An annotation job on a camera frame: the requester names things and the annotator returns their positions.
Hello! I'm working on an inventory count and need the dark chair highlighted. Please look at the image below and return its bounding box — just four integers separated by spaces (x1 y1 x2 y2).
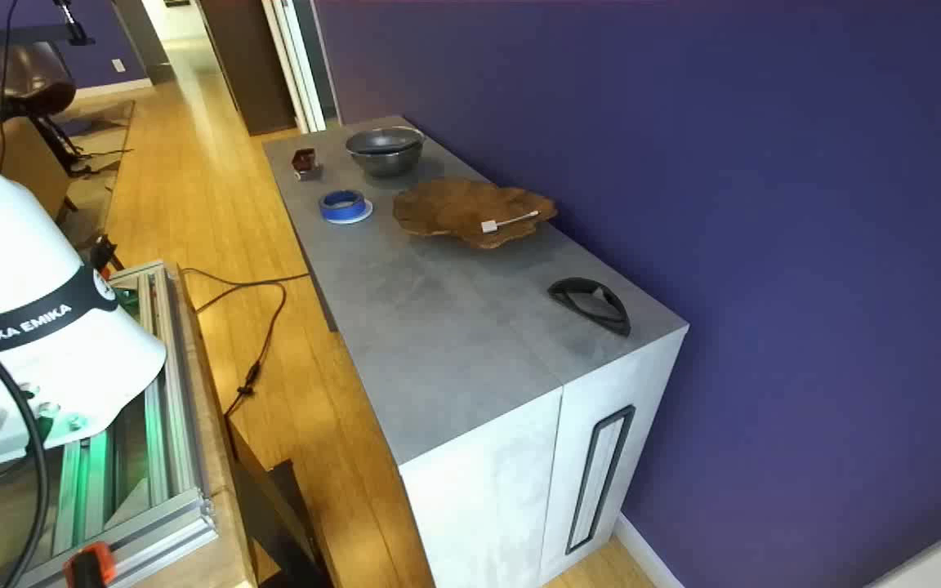
0 40 92 177

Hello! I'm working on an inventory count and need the white round coaster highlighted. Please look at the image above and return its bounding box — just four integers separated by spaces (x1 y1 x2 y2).
316 191 374 230

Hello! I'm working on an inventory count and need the blue masking tape roll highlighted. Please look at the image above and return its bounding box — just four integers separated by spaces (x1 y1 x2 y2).
316 185 374 230

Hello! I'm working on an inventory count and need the white door frame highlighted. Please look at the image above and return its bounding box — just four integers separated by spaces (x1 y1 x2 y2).
259 0 342 138

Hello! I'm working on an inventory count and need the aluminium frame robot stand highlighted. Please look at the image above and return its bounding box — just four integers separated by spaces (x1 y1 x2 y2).
0 257 221 588

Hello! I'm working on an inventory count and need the orange clamp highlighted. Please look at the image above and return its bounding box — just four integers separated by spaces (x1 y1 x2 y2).
63 538 125 588

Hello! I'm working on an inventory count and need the black cabinet door handle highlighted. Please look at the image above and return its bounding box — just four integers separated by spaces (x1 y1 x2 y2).
563 402 639 555

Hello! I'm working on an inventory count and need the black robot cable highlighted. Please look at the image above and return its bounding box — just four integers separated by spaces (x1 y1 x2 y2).
0 285 52 588

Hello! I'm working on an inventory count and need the grey concrete cabinet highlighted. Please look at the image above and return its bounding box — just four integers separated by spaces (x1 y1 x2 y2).
261 112 691 588

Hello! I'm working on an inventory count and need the brown wooden plate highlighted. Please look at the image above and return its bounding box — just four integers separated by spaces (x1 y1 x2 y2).
389 177 563 255

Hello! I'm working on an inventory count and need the brown wooden door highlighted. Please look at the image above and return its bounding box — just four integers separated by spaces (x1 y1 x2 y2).
198 0 299 140

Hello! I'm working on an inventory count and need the red toy wagon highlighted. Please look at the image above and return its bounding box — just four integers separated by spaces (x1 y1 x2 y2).
292 144 325 183

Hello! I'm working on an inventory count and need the black floor cable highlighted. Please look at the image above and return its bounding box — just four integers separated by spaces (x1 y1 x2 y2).
179 264 315 422

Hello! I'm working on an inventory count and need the grey metal bowl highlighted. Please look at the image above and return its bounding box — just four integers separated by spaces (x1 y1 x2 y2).
342 123 427 183

